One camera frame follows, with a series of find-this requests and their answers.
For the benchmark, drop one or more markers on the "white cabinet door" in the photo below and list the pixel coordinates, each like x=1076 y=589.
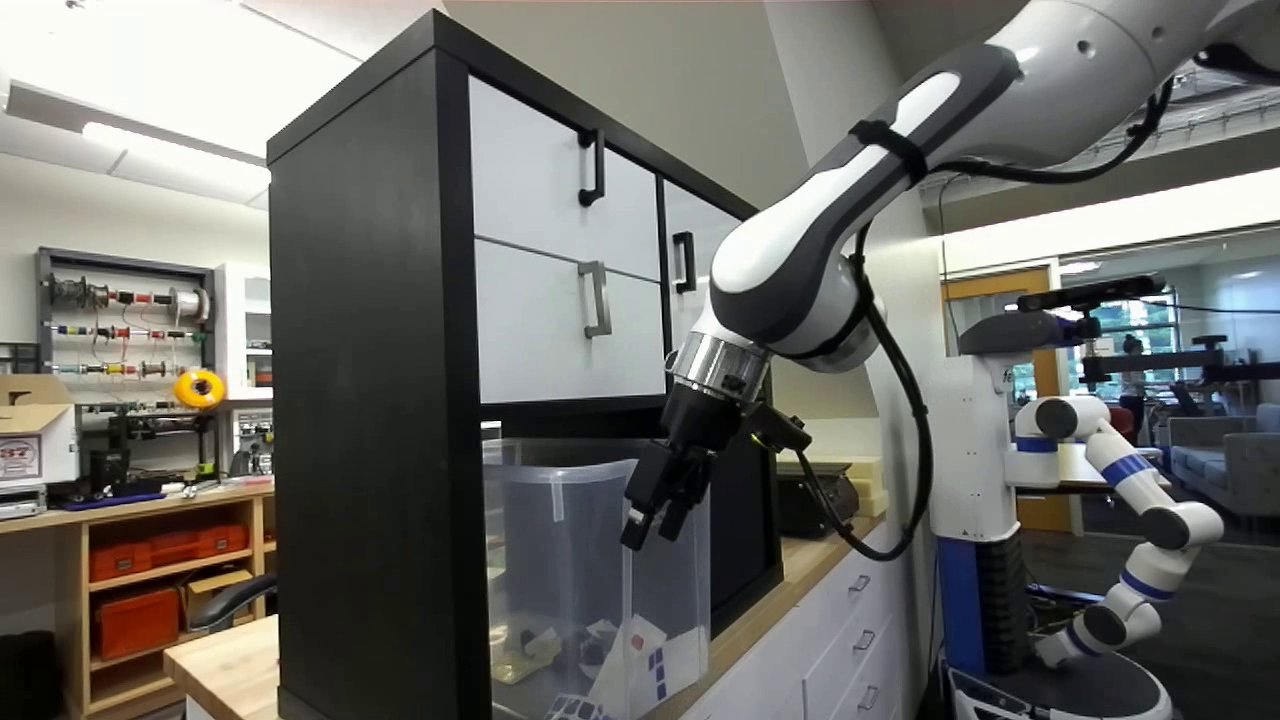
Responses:
x=704 y=227

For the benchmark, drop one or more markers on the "white box with blue print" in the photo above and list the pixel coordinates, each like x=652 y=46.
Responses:
x=649 y=663

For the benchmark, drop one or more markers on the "white cabinet with wooden top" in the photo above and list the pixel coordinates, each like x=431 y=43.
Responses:
x=824 y=641

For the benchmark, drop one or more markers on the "black shelf cabinet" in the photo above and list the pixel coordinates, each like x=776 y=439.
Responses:
x=364 y=400

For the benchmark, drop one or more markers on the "clear plastic basket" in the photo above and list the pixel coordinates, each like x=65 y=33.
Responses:
x=574 y=584

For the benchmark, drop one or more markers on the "wooden workbench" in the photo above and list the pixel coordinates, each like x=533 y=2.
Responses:
x=146 y=507

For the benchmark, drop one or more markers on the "tool pegboard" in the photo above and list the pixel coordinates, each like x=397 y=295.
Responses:
x=127 y=323

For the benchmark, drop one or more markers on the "white and blue robot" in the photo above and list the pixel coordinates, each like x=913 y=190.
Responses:
x=984 y=482

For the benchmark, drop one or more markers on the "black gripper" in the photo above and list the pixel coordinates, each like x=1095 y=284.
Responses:
x=702 y=434

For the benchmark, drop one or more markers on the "wide red bin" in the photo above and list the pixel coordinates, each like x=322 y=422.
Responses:
x=165 y=548

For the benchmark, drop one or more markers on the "small red bin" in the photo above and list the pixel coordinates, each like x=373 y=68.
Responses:
x=137 y=623

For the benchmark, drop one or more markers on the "black device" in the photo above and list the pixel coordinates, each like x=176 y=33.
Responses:
x=819 y=503

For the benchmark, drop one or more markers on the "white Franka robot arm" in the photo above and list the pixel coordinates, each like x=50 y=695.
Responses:
x=852 y=202

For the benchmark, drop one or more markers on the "large cardboard box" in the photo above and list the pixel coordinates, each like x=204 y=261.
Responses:
x=33 y=434

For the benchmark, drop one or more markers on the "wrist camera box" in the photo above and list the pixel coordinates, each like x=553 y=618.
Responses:
x=776 y=430

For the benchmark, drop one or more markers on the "yellow spool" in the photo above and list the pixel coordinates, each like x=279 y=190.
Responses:
x=203 y=389

